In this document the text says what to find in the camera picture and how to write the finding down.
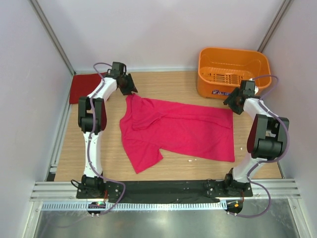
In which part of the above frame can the pink t shirt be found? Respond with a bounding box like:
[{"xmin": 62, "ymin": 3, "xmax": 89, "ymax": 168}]
[{"xmin": 119, "ymin": 94, "xmax": 235, "ymax": 174}]

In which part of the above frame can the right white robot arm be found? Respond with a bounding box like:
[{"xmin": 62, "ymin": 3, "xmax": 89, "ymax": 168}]
[{"xmin": 223, "ymin": 79, "xmax": 289, "ymax": 196}]

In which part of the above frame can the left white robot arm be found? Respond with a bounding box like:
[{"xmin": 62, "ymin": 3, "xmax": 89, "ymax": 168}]
[{"xmin": 76, "ymin": 61, "xmax": 138, "ymax": 198}]

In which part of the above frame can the orange plastic basket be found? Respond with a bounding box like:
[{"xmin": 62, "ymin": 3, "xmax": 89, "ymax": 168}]
[{"xmin": 197, "ymin": 47, "xmax": 272, "ymax": 100}]

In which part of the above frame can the folded dark red t shirt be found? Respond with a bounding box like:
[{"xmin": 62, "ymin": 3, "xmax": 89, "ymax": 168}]
[{"xmin": 69, "ymin": 73, "xmax": 101, "ymax": 105}]

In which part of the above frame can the aluminium frame rail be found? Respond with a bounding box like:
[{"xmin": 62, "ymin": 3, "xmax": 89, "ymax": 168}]
[{"xmin": 30, "ymin": 178, "xmax": 301, "ymax": 201}]

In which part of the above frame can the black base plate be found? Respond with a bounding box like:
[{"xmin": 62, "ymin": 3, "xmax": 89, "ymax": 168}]
[{"xmin": 76, "ymin": 179, "xmax": 253, "ymax": 204}]

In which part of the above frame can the white slotted cable duct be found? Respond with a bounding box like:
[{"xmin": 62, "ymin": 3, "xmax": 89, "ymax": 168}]
[{"xmin": 42, "ymin": 200, "xmax": 227, "ymax": 212}]

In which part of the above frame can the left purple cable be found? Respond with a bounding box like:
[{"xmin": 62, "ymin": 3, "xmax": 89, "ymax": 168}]
[{"xmin": 85, "ymin": 61, "xmax": 127, "ymax": 216}]

